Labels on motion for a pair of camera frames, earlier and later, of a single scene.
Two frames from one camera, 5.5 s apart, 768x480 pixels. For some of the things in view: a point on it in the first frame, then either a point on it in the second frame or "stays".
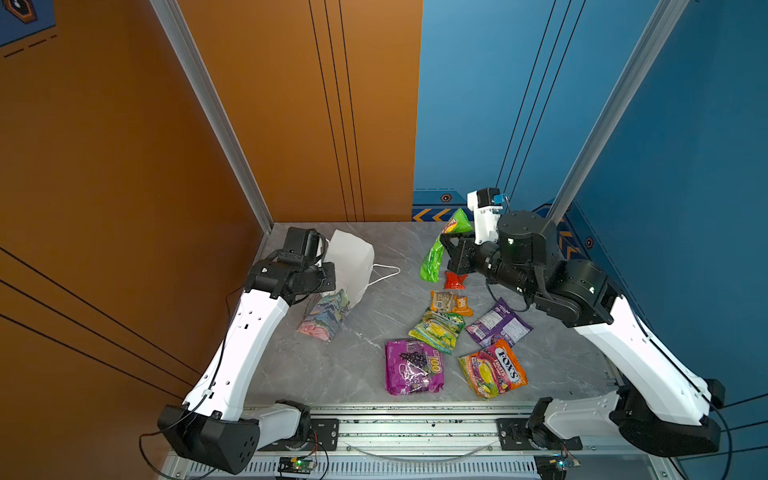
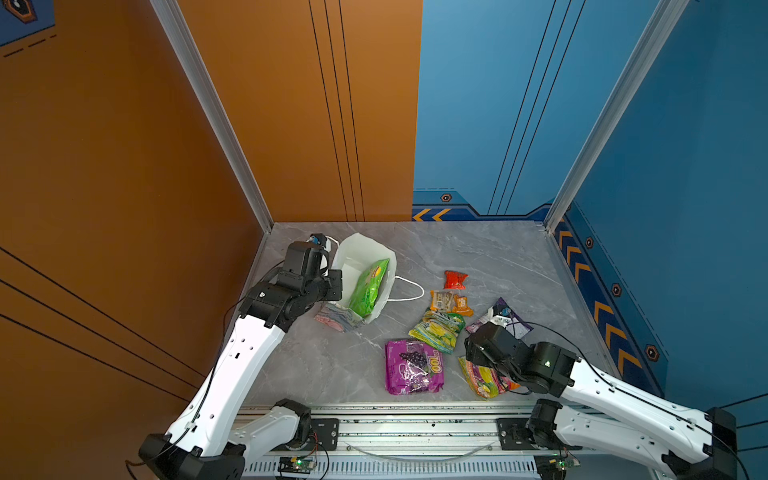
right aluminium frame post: x=660 y=30 stays
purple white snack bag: x=501 y=322 stays
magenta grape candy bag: x=413 y=367 stays
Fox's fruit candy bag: x=492 y=370 stays
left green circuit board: x=295 y=464 stays
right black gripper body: x=486 y=260 → x=476 y=357
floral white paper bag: x=354 y=263 → x=353 y=255
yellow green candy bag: x=439 y=329 stays
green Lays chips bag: x=460 y=222 → x=368 y=288
